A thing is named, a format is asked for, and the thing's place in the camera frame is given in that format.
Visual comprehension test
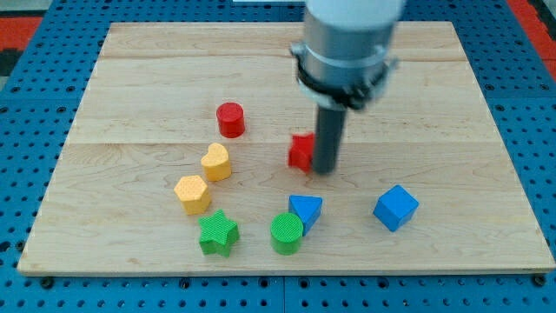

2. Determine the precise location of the yellow hexagon block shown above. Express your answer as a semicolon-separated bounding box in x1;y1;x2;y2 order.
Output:
174;175;211;215

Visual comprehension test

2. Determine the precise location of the red cylinder block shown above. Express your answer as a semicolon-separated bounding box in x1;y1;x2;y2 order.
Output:
216;102;245;138

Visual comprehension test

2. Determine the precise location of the yellow heart block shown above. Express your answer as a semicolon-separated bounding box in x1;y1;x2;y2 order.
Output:
201;143;232;182

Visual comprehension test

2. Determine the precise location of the blue cube block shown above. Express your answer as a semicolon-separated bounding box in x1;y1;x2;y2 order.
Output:
373;184;420;232

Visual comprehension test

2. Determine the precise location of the green cylinder block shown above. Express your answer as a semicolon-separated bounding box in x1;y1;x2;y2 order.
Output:
270;212;303;256

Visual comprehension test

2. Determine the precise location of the green star block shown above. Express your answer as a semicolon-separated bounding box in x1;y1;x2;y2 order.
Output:
198;210;240;257

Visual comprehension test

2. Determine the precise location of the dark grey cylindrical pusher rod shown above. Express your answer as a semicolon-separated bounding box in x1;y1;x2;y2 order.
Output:
312;107;347;175

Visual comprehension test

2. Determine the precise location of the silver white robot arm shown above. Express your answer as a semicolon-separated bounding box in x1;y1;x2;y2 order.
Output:
290;0;406;175

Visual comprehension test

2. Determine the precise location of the light wooden board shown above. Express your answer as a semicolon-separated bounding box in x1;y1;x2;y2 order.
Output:
17;22;555;276

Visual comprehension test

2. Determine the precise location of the blue triangle block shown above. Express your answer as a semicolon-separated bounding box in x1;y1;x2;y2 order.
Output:
288;195;323;236

